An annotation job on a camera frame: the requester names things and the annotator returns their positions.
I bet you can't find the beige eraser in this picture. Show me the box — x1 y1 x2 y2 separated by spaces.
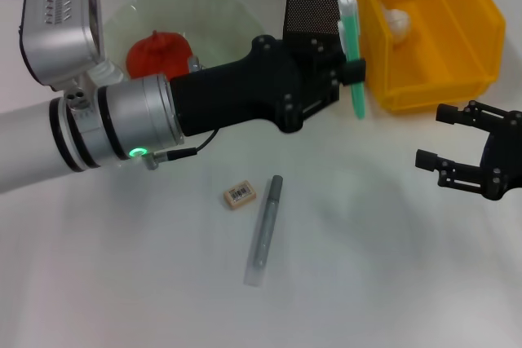
223 179 259 211

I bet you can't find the left wrist cable with plug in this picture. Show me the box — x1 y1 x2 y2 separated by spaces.
140 127 222 170

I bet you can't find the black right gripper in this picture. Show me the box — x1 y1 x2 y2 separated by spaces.
414 99 522 201

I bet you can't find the white paper ball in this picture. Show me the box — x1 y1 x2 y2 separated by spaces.
381 1 414 46

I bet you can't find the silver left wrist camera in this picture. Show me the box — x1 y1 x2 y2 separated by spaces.
18 0 124 92

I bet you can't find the yellow plastic bin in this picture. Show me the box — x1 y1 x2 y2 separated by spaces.
345 0 507 115

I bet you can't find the black mesh pen holder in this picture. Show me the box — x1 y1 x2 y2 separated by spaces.
282 0 347 55

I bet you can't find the green glass fruit plate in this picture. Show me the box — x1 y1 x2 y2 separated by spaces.
101 0 266 80

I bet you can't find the gray pen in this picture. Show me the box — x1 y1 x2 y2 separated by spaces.
243 174 285 287

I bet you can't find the green utility knife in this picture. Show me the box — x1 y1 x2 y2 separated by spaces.
336 0 368 120

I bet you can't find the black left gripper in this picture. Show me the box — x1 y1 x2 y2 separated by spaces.
169 20 367 137

